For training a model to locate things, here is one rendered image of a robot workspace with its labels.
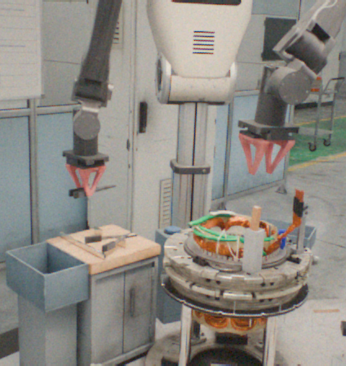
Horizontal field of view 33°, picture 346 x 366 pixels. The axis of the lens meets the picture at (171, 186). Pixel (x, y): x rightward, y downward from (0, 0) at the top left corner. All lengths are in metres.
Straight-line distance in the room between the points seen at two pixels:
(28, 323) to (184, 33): 0.84
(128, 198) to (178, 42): 2.06
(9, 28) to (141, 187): 1.19
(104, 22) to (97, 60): 0.09
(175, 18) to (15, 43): 1.96
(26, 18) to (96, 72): 2.24
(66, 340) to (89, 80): 0.58
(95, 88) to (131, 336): 0.59
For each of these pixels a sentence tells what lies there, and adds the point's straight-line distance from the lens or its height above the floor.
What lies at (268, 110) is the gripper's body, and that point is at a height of 1.42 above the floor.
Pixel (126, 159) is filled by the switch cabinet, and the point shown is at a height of 0.79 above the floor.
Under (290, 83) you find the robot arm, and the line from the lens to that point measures 1.00.
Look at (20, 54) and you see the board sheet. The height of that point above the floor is 1.39.
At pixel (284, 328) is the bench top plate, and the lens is 1.66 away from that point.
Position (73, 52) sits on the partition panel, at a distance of 3.74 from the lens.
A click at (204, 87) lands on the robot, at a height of 1.41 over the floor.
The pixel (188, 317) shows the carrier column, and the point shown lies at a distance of 1.26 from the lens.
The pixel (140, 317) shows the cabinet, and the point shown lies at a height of 0.89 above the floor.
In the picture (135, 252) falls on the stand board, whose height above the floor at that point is 1.06.
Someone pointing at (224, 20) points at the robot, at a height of 1.59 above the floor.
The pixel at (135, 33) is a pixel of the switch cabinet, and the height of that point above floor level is 1.53.
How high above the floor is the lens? 1.56
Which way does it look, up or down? 15 degrees down
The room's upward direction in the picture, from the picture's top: 2 degrees clockwise
